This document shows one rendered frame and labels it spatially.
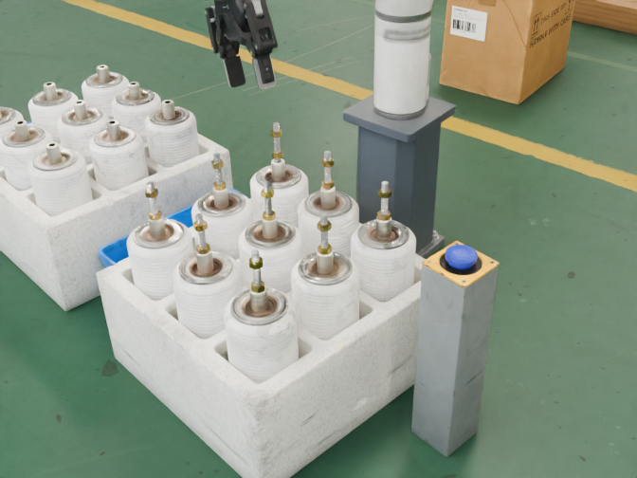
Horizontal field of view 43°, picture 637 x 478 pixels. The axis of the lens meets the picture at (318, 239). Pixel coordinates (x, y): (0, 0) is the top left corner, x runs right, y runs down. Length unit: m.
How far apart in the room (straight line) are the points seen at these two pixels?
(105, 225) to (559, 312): 0.82
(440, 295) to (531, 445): 0.32
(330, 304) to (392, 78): 0.45
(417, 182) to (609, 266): 0.41
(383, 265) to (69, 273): 0.59
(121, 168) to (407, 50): 0.54
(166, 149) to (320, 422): 0.64
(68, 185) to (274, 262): 0.44
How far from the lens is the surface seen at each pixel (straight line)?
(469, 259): 1.02
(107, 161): 1.49
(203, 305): 1.12
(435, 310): 1.06
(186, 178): 1.54
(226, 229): 1.25
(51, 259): 1.46
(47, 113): 1.67
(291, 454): 1.15
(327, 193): 1.24
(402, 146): 1.40
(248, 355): 1.06
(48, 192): 1.45
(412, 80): 1.38
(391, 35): 1.35
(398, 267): 1.17
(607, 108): 2.23
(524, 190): 1.82
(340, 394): 1.16
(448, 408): 1.15
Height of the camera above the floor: 0.93
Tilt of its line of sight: 35 degrees down
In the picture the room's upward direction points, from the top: 1 degrees counter-clockwise
